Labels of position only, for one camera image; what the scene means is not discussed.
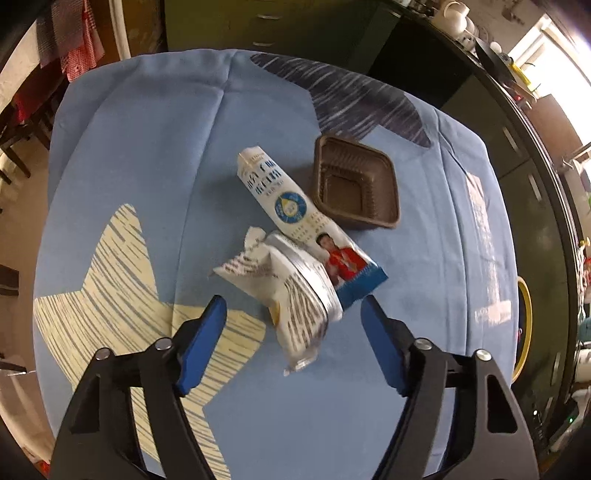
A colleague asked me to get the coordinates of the blue star-printed cloth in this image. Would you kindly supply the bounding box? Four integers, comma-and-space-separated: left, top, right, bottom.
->
32, 48, 520, 480

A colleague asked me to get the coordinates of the crushed white foil-lined carton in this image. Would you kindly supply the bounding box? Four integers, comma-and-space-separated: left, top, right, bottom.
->
208, 226, 345, 377

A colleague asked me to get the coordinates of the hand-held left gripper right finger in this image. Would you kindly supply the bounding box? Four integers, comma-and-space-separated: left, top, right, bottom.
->
360, 295, 541, 480

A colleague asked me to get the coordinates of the brown plastic tray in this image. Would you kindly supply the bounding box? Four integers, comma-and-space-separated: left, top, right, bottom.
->
311, 135, 400, 230

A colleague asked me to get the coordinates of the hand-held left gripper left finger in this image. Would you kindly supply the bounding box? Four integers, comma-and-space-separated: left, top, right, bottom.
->
50, 294, 228, 480

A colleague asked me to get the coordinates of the dark wooden chair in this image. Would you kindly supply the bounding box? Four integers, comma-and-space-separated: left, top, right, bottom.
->
0, 69, 63, 183

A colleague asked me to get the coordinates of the grey checkered cloth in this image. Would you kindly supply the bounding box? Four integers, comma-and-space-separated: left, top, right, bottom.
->
36, 0, 66, 66

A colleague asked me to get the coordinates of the white mug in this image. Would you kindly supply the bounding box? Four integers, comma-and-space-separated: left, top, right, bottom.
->
436, 0, 476, 38

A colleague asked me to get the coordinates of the red checkered cloth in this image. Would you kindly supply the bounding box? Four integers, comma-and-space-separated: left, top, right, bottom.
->
60, 0, 105, 83

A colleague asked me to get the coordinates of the metal-edged counter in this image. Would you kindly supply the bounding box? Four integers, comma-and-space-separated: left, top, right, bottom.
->
383, 0, 591, 333

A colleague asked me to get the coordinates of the yellow-rimmed teal bin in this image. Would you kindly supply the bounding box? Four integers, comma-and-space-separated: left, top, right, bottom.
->
510, 276, 534, 384

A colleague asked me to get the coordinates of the white milk carton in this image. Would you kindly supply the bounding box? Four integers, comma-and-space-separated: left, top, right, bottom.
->
237, 145, 389, 308

